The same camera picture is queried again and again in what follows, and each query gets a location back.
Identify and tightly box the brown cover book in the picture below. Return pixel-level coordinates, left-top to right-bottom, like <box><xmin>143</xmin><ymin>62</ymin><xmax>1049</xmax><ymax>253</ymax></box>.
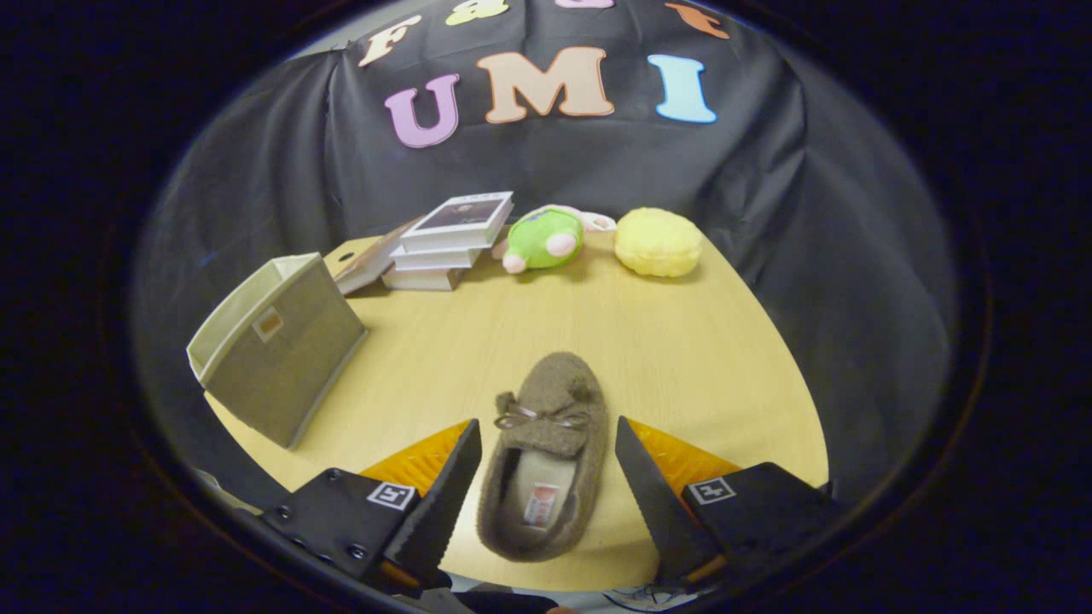
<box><xmin>332</xmin><ymin>219</ymin><xmax>420</xmax><ymax>297</ymax></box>

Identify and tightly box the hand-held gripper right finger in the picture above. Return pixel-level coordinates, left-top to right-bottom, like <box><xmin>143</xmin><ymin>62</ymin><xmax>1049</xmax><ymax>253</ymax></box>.
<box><xmin>614</xmin><ymin>415</ymin><xmax>843</xmax><ymax>591</ymax></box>

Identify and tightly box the thin pale book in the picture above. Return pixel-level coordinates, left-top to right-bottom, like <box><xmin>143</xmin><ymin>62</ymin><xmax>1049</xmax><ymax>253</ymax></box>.
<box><xmin>380</xmin><ymin>265</ymin><xmax>467</xmax><ymax>293</ymax></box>

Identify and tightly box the brown fuzzy slipper shoe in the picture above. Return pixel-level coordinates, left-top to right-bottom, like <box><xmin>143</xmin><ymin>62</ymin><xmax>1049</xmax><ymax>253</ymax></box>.
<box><xmin>475</xmin><ymin>350</ymin><xmax>610</xmax><ymax>563</ymax></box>

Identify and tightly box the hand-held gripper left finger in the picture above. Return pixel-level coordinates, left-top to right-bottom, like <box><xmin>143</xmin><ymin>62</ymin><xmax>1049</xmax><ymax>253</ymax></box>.
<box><xmin>260</xmin><ymin>418</ymin><xmax>484</xmax><ymax>594</ymax></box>

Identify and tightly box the yellow plush toy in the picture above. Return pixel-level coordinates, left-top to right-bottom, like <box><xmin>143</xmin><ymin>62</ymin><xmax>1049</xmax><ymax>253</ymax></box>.
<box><xmin>613</xmin><ymin>206</ymin><xmax>706</xmax><ymax>279</ymax></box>

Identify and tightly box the beige fabric storage box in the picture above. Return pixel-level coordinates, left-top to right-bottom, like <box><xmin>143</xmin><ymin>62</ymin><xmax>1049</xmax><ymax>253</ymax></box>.
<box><xmin>186</xmin><ymin>252</ymin><xmax>370</xmax><ymax>451</ymax></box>

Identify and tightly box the white portrait cover book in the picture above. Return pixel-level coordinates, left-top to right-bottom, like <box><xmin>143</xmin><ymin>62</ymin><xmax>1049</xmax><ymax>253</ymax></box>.
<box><xmin>400</xmin><ymin>190</ymin><xmax>515</xmax><ymax>255</ymax></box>

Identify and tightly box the green plush toy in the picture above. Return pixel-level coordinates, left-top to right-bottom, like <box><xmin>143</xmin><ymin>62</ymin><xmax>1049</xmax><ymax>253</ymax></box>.
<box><xmin>501</xmin><ymin>204</ymin><xmax>618</xmax><ymax>275</ymax></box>

